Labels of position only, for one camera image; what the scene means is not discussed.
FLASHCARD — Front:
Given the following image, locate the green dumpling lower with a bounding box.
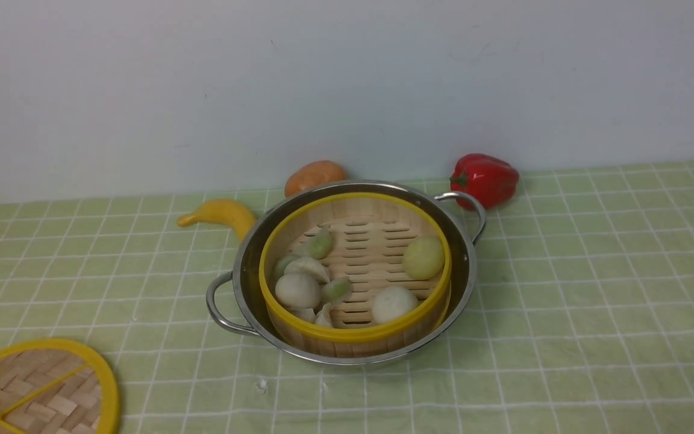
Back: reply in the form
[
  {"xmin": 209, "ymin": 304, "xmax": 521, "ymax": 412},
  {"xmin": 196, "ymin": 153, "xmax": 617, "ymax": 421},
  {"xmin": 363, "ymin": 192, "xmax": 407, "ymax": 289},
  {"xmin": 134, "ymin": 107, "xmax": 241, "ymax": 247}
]
[{"xmin": 320, "ymin": 275, "xmax": 353, "ymax": 306}]

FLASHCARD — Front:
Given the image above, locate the white round bun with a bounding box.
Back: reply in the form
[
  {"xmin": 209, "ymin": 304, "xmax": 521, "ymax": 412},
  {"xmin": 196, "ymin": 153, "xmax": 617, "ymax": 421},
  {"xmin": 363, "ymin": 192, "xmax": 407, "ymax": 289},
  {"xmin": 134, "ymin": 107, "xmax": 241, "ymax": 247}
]
[
  {"xmin": 371, "ymin": 286, "xmax": 419, "ymax": 324},
  {"xmin": 274, "ymin": 272, "xmax": 320, "ymax": 309}
]

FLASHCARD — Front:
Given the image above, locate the red bell pepper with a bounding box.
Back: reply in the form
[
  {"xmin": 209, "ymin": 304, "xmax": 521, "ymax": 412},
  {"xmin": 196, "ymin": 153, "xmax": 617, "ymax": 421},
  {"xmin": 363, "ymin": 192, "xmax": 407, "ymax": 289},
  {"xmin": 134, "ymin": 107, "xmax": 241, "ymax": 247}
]
[{"xmin": 449, "ymin": 153, "xmax": 521, "ymax": 210}]

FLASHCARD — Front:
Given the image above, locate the green dumpling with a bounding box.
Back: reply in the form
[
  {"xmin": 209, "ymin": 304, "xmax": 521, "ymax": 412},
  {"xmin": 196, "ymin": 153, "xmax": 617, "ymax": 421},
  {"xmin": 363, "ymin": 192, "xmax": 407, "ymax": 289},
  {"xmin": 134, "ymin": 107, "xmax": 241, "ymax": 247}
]
[
  {"xmin": 302, "ymin": 227, "xmax": 333, "ymax": 260},
  {"xmin": 320, "ymin": 275, "xmax": 353, "ymax": 306}
]

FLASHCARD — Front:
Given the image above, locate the green dumpling upper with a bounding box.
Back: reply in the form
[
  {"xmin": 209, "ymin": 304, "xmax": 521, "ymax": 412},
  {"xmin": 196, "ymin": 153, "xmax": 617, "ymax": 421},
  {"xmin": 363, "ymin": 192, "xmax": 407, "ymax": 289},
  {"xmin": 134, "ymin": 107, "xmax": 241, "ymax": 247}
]
[{"xmin": 302, "ymin": 227, "xmax": 333, "ymax": 260}]

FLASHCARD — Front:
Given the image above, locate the woven bamboo steamer lid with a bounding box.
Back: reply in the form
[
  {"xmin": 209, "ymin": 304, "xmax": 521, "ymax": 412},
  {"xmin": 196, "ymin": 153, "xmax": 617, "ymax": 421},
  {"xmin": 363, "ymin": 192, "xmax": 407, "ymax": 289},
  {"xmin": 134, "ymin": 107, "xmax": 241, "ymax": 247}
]
[{"xmin": 0, "ymin": 338, "xmax": 122, "ymax": 433}]

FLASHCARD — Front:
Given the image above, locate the yellow banana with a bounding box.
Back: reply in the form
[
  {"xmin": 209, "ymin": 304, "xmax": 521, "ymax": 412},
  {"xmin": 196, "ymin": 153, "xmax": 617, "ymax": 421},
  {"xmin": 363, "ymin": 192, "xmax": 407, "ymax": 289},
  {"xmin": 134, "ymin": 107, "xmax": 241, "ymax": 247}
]
[{"xmin": 177, "ymin": 198, "xmax": 257, "ymax": 242}]

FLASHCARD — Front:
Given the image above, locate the stainless steel two-handled pot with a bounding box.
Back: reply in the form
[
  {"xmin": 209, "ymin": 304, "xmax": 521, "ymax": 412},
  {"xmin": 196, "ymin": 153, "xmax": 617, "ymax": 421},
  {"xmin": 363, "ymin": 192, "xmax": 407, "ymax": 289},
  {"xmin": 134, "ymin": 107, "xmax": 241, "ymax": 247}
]
[{"xmin": 205, "ymin": 180, "xmax": 487, "ymax": 367}]

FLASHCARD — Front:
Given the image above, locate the white dumpling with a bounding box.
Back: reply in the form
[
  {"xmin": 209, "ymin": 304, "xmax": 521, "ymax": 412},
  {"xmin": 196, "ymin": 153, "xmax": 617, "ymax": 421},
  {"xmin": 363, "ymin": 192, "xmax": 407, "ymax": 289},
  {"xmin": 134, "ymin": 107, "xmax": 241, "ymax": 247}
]
[
  {"xmin": 314, "ymin": 303, "xmax": 334, "ymax": 328},
  {"xmin": 284, "ymin": 256, "xmax": 331, "ymax": 283}
]

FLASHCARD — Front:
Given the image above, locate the green checkered tablecloth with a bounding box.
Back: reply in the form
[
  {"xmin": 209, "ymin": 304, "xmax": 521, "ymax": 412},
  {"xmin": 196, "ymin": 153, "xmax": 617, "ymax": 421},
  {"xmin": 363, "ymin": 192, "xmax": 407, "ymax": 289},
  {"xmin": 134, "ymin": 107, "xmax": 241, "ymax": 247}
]
[{"xmin": 0, "ymin": 160, "xmax": 694, "ymax": 433}]

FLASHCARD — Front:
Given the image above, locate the white dumpling bottom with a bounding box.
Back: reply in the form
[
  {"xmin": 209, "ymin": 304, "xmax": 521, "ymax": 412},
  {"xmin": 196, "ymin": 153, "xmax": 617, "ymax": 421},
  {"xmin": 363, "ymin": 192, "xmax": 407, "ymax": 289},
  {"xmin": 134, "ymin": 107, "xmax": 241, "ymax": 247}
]
[{"xmin": 314, "ymin": 303, "xmax": 334, "ymax": 328}]

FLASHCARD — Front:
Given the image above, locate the orange bread roll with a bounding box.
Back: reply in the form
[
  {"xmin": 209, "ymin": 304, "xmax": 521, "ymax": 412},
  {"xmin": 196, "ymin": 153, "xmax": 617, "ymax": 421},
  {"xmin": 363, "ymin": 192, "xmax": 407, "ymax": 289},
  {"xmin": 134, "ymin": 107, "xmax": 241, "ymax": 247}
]
[{"xmin": 284, "ymin": 160, "xmax": 349, "ymax": 198}]

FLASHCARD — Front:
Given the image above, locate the bamboo steamer basket yellow rim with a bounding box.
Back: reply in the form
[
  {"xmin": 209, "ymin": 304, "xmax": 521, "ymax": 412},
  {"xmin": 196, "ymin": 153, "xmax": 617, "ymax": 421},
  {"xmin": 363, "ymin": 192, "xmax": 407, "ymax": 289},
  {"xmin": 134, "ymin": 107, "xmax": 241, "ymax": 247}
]
[{"xmin": 258, "ymin": 192, "xmax": 454, "ymax": 357}]

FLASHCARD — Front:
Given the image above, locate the yellow round bun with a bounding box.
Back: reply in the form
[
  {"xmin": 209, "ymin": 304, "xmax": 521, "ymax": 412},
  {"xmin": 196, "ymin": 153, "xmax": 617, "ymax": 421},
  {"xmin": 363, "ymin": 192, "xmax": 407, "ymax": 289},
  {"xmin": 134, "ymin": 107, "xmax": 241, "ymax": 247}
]
[{"xmin": 402, "ymin": 236, "xmax": 445, "ymax": 280}]

